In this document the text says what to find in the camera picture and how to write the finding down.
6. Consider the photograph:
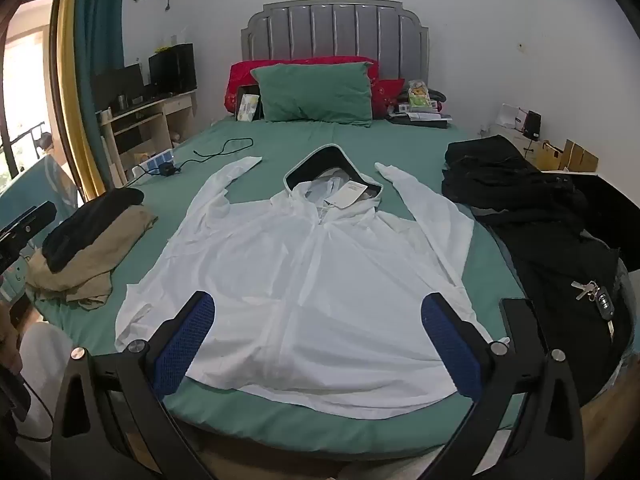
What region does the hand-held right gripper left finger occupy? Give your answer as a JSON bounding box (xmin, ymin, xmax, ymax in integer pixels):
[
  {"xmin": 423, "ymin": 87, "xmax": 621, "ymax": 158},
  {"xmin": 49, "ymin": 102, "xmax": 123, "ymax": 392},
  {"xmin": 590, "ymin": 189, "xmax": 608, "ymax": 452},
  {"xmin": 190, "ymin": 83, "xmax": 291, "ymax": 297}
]
[{"xmin": 50, "ymin": 290, "xmax": 217, "ymax": 480}]

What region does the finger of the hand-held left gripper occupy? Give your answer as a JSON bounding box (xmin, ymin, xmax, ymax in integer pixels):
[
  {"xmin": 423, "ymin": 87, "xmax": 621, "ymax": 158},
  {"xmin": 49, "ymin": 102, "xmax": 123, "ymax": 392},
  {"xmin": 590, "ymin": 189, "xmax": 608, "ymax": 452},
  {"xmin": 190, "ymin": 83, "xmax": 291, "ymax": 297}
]
[{"xmin": 0, "ymin": 201, "xmax": 57, "ymax": 273}]

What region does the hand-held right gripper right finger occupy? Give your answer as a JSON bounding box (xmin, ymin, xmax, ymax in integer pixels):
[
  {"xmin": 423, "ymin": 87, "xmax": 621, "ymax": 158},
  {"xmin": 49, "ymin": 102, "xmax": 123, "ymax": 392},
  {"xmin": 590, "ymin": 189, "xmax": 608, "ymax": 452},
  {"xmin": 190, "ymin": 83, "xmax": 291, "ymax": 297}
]
[{"xmin": 421, "ymin": 292, "xmax": 586, "ymax": 480}]

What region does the white hooded jacket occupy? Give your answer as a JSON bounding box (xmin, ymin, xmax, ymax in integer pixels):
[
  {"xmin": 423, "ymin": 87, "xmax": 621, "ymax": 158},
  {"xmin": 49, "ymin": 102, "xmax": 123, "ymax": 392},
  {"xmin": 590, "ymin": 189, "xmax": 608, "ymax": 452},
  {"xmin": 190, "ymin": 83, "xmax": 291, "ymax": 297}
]
[{"xmin": 114, "ymin": 144, "xmax": 511, "ymax": 418}]

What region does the person's left forearm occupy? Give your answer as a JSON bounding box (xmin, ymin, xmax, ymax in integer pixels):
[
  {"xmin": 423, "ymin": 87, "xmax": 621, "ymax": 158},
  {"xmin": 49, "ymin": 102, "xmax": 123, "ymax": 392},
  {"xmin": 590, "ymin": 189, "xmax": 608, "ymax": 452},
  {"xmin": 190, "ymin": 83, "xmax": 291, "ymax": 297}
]
[{"xmin": 20, "ymin": 324, "xmax": 71, "ymax": 443}]

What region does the pile of black clothes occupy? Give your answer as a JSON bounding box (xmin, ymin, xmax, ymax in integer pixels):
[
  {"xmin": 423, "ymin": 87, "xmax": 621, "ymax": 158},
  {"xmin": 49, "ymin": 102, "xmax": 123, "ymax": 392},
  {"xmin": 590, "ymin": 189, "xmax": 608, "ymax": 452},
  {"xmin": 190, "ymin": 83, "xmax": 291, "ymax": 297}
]
[{"xmin": 442, "ymin": 135, "xmax": 633, "ymax": 401}]

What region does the person's left hand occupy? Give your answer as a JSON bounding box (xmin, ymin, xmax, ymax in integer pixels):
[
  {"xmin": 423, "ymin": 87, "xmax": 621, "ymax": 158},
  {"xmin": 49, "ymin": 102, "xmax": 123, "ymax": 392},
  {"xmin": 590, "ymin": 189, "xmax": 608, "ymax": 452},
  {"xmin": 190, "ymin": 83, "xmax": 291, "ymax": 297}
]
[{"xmin": 0, "ymin": 306, "xmax": 24, "ymax": 377}]

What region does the folded black garment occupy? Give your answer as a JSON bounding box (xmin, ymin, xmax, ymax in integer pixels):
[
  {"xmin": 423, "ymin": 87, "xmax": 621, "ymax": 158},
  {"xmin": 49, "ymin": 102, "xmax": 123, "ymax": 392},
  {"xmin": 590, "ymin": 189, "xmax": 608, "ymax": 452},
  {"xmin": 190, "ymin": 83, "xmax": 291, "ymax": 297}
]
[{"xmin": 42, "ymin": 188, "xmax": 146, "ymax": 273}]

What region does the khaki garment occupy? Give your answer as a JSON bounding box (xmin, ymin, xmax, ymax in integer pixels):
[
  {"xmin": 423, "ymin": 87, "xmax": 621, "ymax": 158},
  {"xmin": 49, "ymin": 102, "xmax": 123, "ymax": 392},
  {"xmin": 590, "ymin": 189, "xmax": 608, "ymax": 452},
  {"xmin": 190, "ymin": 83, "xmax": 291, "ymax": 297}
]
[{"xmin": 25, "ymin": 205, "xmax": 158, "ymax": 311}]

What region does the black smartphone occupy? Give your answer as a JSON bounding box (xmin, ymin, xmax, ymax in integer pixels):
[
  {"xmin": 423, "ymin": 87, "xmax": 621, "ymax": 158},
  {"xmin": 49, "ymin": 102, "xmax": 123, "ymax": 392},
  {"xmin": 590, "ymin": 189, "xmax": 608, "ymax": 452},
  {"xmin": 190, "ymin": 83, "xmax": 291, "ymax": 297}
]
[{"xmin": 499, "ymin": 297, "xmax": 547, "ymax": 356}]

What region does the white blue power strip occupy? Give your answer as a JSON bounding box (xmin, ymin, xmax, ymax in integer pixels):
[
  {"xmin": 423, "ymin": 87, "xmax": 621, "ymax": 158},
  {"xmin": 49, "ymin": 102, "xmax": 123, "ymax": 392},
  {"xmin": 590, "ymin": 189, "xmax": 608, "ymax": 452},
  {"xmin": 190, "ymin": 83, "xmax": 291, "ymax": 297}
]
[{"xmin": 135, "ymin": 149, "xmax": 176, "ymax": 177}]

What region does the yellow curtain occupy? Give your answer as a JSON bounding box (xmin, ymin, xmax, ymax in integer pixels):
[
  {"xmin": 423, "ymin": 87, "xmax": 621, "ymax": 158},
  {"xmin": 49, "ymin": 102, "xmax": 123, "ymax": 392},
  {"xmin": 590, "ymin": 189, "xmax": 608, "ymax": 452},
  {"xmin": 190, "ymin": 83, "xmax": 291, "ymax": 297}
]
[{"xmin": 56, "ymin": 0, "xmax": 103, "ymax": 201}]

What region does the bunch of keys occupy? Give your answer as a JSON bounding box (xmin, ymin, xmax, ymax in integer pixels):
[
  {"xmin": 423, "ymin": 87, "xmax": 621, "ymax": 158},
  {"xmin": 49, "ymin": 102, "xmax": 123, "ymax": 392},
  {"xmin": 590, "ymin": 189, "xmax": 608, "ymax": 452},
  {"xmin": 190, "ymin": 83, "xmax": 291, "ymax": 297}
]
[{"xmin": 571, "ymin": 280, "xmax": 616, "ymax": 343}]

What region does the black computer monitor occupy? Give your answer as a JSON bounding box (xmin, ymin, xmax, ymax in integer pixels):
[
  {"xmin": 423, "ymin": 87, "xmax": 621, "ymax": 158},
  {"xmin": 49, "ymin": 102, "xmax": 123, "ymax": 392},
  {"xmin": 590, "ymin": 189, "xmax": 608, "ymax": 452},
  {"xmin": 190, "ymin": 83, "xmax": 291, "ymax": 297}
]
[{"xmin": 92, "ymin": 64, "xmax": 146, "ymax": 108}]

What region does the glass balcony door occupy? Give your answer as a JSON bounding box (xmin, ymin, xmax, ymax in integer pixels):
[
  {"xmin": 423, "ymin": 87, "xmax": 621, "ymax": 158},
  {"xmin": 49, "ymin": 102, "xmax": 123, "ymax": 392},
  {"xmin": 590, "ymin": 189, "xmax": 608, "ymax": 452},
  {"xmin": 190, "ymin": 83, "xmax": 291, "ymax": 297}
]
[{"xmin": 0, "ymin": 0, "xmax": 61, "ymax": 186}]

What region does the light wooden desk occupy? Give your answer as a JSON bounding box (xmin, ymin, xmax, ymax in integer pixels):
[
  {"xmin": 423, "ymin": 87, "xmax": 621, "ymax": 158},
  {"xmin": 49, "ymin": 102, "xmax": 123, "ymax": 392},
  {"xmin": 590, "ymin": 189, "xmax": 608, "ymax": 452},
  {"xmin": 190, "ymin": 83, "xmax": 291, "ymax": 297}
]
[{"xmin": 97, "ymin": 91, "xmax": 196, "ymax": 188}]

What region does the teal curtain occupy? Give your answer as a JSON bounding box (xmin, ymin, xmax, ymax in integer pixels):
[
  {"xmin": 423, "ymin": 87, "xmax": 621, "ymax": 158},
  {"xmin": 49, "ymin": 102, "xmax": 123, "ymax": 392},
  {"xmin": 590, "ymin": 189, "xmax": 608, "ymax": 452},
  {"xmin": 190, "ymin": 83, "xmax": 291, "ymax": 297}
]
[{"xmin": 75, "ymin": 0, "xmax": 126, "ymax": 196}]

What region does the black computer tower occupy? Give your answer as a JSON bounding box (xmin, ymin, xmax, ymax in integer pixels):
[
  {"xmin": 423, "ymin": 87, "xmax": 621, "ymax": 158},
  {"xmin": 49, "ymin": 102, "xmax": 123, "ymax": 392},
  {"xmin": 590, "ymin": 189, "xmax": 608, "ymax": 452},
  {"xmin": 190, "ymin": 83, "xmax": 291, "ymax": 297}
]
[{"xmin": 148, "ymin": 43, "xmax": 197, "ymax": 93}]

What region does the cardboard box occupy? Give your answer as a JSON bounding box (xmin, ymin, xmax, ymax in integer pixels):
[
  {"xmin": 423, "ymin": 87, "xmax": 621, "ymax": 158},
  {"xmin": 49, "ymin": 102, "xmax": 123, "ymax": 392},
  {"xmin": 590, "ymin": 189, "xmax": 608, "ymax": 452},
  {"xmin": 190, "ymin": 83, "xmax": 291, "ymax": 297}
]
[{"xmin": 537, "ymin": 139, "xmax": 599, "ymax": 173}]

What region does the stack of books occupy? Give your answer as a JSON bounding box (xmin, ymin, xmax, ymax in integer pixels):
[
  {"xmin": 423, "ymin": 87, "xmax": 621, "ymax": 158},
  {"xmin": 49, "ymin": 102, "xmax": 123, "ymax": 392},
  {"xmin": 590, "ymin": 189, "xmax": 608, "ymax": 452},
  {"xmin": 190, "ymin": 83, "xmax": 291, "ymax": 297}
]
[{"xmin": 387, "ymin": 102, "xmax": 451, "ymax": 130}]

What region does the white tissue packet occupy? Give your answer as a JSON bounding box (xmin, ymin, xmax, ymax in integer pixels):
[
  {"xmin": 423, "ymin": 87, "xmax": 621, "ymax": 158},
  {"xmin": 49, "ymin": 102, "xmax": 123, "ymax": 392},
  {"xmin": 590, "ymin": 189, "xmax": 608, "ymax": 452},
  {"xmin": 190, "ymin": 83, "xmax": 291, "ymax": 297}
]
[{"xmin": 238, "ymin": 94, "xmax": 261, "ymax": 122}]

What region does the large red pillow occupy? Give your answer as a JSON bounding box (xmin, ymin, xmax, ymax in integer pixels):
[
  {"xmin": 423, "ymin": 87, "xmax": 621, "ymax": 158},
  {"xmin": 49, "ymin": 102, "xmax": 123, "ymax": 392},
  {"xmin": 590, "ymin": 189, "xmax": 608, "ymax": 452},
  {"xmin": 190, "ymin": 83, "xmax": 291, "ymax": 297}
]
[{"xmin": 223, "ymin": 56, "xmax": 381, "ymax": 113}]

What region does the yellow green snack packet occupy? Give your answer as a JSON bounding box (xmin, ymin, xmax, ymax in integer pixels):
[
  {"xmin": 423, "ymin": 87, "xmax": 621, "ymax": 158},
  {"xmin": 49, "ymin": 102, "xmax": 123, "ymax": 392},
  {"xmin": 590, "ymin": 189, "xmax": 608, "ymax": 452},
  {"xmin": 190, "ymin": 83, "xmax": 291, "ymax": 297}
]
[{"xmin": 407, "ymin": 80, "xmax": 433, "ymax": 111}]

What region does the small red pillow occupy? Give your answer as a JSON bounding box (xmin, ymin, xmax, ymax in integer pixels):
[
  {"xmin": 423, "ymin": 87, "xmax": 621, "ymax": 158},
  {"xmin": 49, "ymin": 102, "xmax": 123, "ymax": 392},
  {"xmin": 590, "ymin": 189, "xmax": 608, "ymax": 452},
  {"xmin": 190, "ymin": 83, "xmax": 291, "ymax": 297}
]
[{"xmin": 372, "ymin": 78, "xmax": 406, "ymax": 120}]

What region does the green pillow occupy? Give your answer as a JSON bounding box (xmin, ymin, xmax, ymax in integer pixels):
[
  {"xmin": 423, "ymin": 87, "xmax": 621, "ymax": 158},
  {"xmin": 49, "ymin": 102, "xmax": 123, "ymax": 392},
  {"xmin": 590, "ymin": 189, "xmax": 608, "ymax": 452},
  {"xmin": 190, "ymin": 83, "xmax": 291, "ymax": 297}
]
[{"xmin": 250, "ymin": 60, "xmax": 379, "ymax": 127}]

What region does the grey padded headboard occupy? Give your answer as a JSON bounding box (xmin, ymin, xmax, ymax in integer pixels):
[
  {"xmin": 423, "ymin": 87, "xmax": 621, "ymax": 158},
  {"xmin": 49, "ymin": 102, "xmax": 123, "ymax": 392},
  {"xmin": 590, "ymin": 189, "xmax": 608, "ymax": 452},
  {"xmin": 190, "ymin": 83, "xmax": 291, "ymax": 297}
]
[{"xmin": 241, "ymin": 0, "xmax": 431, "ymax": 78}]

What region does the black charger with cable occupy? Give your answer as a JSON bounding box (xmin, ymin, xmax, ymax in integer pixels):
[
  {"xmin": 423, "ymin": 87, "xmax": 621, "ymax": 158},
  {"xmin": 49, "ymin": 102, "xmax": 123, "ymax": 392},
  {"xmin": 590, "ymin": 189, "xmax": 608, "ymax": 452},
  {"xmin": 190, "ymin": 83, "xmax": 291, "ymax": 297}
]
[{"xmin": 131, "ymin": 138, "xmax": 254, "ymax": 181}]

